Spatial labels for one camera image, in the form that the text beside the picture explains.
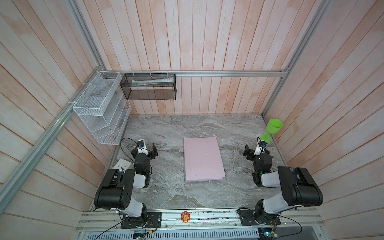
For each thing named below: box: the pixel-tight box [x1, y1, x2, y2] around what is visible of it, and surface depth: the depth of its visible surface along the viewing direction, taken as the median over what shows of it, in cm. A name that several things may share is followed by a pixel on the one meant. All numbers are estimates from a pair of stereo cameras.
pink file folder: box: [183, 137, 226, 182], surface depth 93 cm
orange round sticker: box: [180, 211, 191, 223], surface depth 76 cm
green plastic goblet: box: [260, 118, 283, 143], surface depth 98 cm
